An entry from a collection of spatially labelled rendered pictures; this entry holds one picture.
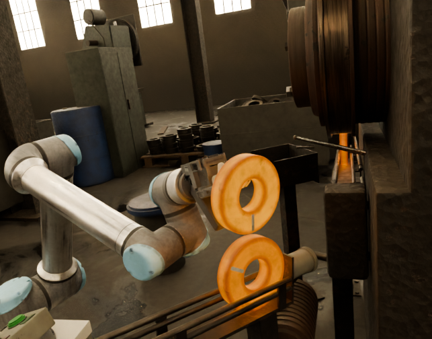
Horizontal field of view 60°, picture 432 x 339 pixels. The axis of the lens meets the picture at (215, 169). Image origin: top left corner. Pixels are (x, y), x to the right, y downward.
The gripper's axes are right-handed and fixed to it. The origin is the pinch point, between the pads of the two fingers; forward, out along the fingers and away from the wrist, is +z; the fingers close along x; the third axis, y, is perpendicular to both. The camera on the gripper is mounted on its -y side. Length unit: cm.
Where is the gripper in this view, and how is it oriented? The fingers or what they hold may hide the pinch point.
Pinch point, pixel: (245, 184)
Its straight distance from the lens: 73.2
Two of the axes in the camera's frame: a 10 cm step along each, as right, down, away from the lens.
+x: 8.0, -2.4, 5.5
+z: 5.4, -1.3, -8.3
